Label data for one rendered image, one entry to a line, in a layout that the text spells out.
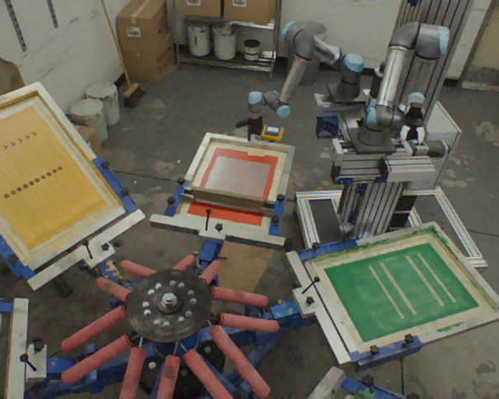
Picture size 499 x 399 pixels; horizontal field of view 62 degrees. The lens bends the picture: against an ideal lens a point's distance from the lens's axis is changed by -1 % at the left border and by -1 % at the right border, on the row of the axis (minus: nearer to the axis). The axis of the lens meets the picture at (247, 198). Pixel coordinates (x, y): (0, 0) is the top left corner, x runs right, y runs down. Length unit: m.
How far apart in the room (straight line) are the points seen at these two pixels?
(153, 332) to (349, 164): 1.44
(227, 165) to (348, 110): 0.85
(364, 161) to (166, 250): 1.72
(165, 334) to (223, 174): 1.28
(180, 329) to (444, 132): 1.90
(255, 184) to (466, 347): 1.81
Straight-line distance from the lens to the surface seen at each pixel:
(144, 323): 1.53
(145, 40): 5.22
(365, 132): 2.36
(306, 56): 2.41
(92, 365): 1.66
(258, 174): 2.54
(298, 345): 2.96
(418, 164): 2.50
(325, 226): 3.32
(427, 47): 2.13
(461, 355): 3.26
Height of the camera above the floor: 2.62
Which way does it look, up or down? 44 degrees down
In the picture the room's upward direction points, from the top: 2 degrees clockwise
